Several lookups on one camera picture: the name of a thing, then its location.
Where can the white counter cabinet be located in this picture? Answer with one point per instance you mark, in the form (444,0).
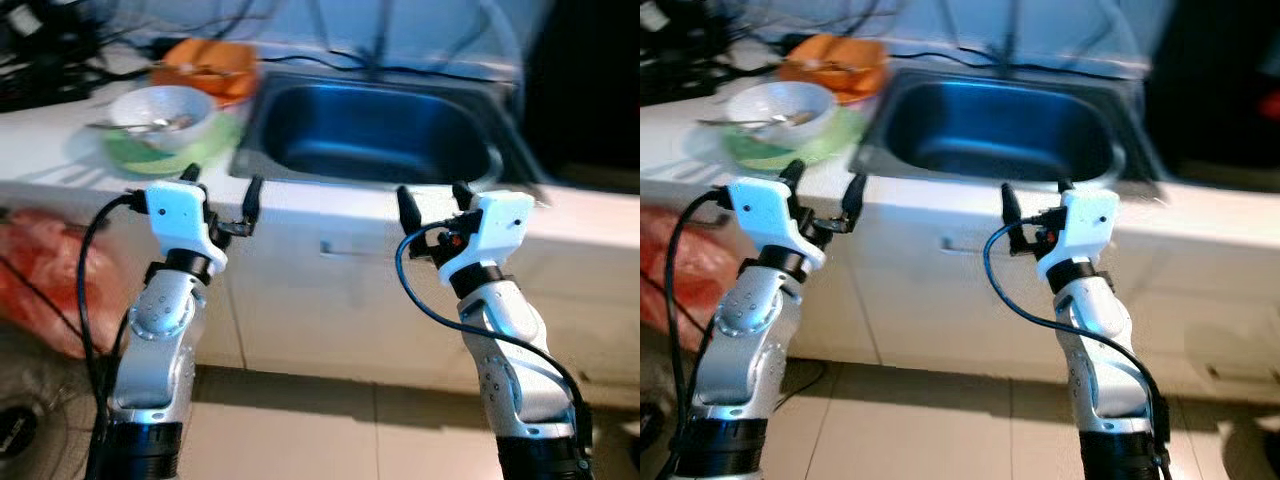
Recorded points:
(300,300)
(920,300)

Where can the green plate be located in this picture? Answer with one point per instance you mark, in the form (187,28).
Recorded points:
(840,140)
(215,150)

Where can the black floor fan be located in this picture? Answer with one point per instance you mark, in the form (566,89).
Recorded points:
(20,430)

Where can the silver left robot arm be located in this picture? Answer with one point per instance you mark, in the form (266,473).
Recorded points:
(165,330)
(745,330)

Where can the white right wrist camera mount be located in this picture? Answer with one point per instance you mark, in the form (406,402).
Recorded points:
(495,225)
(1085,225)

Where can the black appliance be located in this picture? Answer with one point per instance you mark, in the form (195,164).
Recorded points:
(1210,80)
(585,80)

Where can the orange plastic basket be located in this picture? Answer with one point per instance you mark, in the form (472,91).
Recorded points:
(850,80)
(225,85)

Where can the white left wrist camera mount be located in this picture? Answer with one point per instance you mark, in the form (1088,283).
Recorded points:
(765,215)
(180,225)

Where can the red plastic bag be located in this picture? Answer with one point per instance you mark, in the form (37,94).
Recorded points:
(690,270)
(40,270)

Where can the black electronics pile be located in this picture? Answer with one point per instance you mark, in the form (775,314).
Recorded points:
(680,50)
(40,50)

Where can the white ceramic bowl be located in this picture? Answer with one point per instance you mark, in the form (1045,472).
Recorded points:
(770,100)
(150,105)

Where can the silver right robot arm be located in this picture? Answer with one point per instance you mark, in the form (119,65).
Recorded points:
(1095,340)
(500,340)

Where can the steel kitchen sink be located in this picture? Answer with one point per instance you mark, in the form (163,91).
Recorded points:
(380,130)
(1000,130)

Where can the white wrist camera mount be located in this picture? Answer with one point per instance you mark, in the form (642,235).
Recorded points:
(1085,225)
(765,215)
(495,225)
(180,225)

